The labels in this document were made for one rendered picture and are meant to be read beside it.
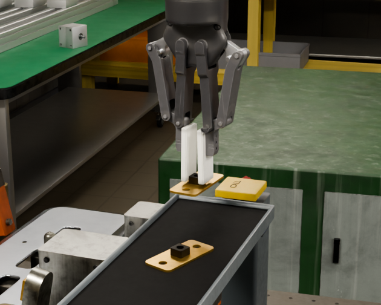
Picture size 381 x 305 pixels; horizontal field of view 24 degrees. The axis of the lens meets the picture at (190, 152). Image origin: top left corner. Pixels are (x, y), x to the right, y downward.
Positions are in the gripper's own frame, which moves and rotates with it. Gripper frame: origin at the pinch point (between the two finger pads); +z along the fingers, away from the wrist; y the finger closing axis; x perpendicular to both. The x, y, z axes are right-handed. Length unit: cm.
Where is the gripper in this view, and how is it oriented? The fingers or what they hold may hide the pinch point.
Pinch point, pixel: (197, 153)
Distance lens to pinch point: 110.0
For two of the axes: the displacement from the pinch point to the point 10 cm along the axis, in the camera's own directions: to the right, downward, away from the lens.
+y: -8.9, -1.3, 4.4
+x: -4.6, 2.7, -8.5
